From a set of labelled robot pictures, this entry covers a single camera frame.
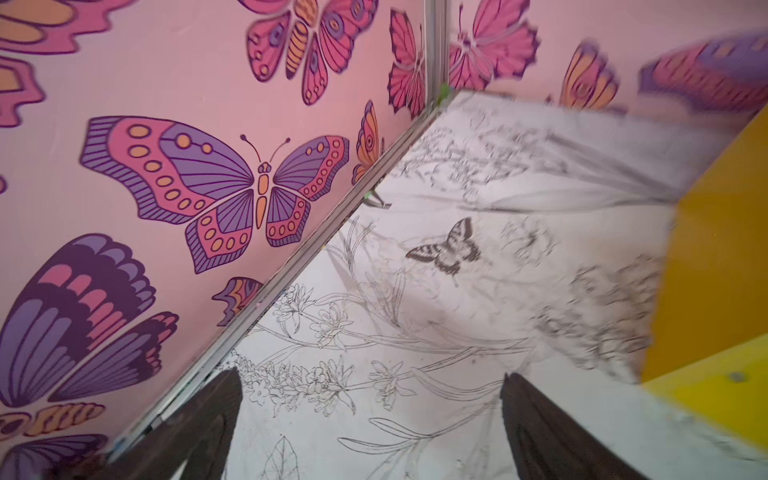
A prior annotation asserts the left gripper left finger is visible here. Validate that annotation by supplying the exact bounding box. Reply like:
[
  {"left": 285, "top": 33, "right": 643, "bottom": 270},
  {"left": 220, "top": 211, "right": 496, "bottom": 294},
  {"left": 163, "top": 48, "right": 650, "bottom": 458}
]
[{"left": 93, "top": 369, "right": 243, "bottom": 480}]

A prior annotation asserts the yellow shelf with blue board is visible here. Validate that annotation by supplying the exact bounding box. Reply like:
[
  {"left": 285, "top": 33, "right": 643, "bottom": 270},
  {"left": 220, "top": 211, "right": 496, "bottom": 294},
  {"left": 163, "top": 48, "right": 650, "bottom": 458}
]
[{"left": 642, "top": 111, "right": 767, "bottom": 450}]

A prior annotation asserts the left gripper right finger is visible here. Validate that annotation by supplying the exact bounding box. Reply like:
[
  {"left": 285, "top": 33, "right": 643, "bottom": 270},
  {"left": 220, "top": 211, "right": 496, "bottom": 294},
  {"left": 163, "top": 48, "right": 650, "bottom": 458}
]
[{"left": 500, "top": 373, "right": 644, "bottom": 480}]

